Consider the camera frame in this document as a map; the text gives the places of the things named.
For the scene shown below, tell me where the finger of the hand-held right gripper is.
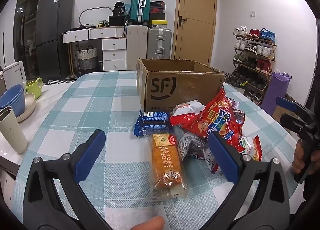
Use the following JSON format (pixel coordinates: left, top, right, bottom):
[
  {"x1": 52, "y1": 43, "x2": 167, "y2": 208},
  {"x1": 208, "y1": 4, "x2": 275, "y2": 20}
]
[
  {"x1": 276, "y1": 96, "x2": 313, "y2": 121},
  {"x1": 280, "y1": 113, "x2": 312, "y2": 133}
]

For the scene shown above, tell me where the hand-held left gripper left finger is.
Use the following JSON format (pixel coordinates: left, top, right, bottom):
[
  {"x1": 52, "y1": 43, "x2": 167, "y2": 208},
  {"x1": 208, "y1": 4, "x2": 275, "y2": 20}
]
[{"x1": 22, "y1": 129, "x2": 118, "y2": 230}]

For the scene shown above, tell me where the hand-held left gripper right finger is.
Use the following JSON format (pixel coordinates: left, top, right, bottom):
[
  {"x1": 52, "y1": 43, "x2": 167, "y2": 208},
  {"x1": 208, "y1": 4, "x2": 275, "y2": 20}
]
[{"x1": 208, "y1": 132, "x2": 291, "y2": 230}]

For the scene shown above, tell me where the small red white snack packet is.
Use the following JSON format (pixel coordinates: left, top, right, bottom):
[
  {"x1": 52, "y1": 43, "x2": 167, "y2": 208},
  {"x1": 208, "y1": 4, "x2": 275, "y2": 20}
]
[{"x1": 239, "y1": 135, "x2": 262, "y2": 161}]

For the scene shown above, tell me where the grey printed snack bag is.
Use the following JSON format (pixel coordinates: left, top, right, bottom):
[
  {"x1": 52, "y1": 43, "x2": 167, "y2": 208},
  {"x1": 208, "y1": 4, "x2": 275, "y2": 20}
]
[{"x1": 179, "y1": 131, "x2": 220, "y2": 173}]

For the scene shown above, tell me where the large red chip bag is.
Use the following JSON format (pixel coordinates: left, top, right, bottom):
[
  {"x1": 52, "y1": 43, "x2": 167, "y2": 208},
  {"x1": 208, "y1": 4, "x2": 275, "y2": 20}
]
[{"x1": 170, "y1": 87, "x2": 245, "y2": 153}]

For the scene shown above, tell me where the orange cake packet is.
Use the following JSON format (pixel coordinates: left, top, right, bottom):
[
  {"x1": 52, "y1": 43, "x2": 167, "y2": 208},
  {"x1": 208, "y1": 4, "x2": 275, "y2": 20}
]
[{"x1": 147, "y1": 132, "x2": 188, "y2": 199}]

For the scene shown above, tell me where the blue cookie packet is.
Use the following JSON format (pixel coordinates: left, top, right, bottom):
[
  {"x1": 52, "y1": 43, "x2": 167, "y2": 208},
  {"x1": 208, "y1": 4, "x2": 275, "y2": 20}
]
[{"x1": 134, "y1": 110, "x2": 172, "y2": 136}]

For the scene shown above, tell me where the brown cardboard box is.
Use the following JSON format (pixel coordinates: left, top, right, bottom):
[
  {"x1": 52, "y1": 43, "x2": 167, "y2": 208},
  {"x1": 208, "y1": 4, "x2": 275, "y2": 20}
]
[{"x1": 136, "y1": 58, "x2": 227, "y2": 113}]

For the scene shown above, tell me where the person's right forearm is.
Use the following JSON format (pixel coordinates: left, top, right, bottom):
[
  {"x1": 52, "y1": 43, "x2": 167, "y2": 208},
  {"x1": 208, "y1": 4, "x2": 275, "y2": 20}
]
[{"x1": 301, "y1": 170, "x2": 320, "y2": 220}]

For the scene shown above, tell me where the person's right hand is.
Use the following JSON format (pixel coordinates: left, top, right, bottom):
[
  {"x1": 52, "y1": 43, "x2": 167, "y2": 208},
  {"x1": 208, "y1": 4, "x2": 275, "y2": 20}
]
[{"x1": 292, "y1": 141, "x2": 320, "y2": 175}]

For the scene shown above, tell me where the person's left hand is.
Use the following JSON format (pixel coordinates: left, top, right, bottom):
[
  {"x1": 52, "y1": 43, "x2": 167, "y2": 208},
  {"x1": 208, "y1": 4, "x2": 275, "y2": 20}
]
[{"x1": 131, "y1": 216, "x2": 165, "y2": 230}]

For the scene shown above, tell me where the brown paper bag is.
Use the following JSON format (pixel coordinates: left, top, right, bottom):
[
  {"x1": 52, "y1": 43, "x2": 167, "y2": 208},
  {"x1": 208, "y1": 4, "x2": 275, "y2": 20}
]
[{"x1": 271, "y1": 106, "x2": 290, "y2": 124}]

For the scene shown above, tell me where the purple yoga mat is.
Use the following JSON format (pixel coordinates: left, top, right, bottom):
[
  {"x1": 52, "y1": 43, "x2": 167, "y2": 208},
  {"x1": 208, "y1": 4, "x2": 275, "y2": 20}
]
[{"x1": 261, "y1": 71, "x2": 292, "y2": 118}]

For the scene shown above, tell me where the wooden shoe rack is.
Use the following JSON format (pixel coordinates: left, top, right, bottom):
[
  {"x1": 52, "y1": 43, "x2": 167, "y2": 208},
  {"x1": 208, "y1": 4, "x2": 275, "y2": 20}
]
[{"x1": 230, "y1": 28, "x2": 277, "y2": 105}]

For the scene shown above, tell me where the beige plate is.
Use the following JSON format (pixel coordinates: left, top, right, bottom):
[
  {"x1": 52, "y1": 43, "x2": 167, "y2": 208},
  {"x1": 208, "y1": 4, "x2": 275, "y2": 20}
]
[{"x1": 15, "y1": 93, "x2": 37, "y2": 123}]

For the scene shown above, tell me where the striped rug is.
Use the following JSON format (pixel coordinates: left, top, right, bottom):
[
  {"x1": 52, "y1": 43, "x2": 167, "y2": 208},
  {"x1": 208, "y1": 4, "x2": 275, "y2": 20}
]
[{"x1": 46, "y1": 78, "x2": 78, "y2": 85}]

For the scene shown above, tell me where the beige tumbler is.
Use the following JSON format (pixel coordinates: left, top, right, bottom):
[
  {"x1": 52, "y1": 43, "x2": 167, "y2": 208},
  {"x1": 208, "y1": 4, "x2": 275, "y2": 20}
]
[{"x1": 0, "y1": 107, "x2": 28, "y2": 154}]

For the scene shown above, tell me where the blue bowl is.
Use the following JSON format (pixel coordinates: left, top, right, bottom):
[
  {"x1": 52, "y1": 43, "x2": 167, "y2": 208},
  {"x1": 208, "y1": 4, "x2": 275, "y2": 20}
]
[
  {"x1": 0, "y1": 90, "x2": 26, "y2": 118},
  {"x1": 0, "y1": 84, "x2": 25, "y2": 109}
]

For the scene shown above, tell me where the green mug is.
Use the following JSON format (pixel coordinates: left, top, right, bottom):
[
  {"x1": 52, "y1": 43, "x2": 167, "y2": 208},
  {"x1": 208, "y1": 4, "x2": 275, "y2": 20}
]
[{"x1": 24, "y1": 77, "x2": 43, "y2": 100}]

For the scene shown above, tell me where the woven laundry basket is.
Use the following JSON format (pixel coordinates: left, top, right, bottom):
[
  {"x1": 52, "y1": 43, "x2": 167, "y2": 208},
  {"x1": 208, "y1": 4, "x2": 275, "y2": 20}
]
[{"x1": 76, "y1": 46, "x2": 98, "y2": 70}]

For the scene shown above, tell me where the white drawer dresser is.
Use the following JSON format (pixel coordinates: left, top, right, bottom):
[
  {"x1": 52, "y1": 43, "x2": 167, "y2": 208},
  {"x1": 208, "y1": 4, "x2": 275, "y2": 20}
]
[{"x1": 62, "y1": 26, "x2": 127, "y2": 79}]

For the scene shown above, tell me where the beige suitcase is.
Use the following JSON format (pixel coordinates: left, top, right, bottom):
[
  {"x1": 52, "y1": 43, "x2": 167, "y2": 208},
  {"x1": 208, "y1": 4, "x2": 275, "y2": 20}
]
[{"x1": 126, "y1": 25, "x2": 148, "y2": 71}]

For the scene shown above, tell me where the wooden door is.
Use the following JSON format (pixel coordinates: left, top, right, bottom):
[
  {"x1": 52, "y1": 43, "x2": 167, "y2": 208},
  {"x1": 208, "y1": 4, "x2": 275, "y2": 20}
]
[{"x1": 174, "y1": 0, "x2": 217, "y2": 65}]

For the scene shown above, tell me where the dark grey refrigerator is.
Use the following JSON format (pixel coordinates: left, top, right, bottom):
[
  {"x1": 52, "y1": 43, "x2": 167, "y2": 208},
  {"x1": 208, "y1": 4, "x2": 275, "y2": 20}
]
[{"x1": 36, "y1": 0, "x2": 74, "y2": 78}]

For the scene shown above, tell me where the silver suitcase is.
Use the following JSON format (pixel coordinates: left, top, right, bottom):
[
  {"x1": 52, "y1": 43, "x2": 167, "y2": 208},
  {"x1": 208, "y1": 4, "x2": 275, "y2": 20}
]
[{"x1": 147, "y1": 28, "x2": 173, "y2": 60}]

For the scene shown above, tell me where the black storage box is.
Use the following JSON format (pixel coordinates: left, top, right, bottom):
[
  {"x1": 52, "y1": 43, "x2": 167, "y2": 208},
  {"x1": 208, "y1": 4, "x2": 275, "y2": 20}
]
[{"x1": 109, "y1": 16, "x2": 128, "y2": 27}]

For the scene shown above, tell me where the oval mirror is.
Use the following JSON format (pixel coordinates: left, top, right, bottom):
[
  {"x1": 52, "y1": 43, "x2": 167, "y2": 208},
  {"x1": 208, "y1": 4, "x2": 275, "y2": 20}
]
[{"x1": 79, "y1": 7, "x2": 114, "y2": 27}]

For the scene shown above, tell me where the black bag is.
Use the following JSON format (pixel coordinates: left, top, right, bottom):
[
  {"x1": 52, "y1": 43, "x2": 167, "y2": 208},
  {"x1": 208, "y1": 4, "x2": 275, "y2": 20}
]
[{"x1": 112, "y1": 2, "x2": 125, "y2": 17}]

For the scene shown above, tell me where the yellow black shoe box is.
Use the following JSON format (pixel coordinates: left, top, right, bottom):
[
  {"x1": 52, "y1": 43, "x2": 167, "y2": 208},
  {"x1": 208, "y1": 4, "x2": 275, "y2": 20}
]
[{"x1": 151, "y1": 20, "x2": 168, "y2": 29}]

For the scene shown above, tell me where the teal suitcase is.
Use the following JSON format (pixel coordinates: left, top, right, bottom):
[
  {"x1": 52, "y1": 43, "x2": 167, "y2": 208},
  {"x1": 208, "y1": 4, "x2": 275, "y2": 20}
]
[{"x1": 130, "y1": 0, "x2": 152, "y2": 25}]

